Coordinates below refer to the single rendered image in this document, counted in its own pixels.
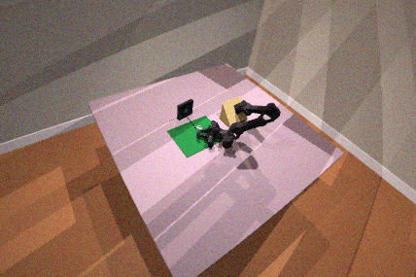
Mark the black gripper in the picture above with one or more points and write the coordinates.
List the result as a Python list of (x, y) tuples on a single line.
[(211, 138)]

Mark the green circuit board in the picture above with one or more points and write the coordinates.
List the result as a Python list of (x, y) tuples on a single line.
[(185, 136)]

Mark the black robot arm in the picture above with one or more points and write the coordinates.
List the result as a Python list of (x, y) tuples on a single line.
[(238, 128)]

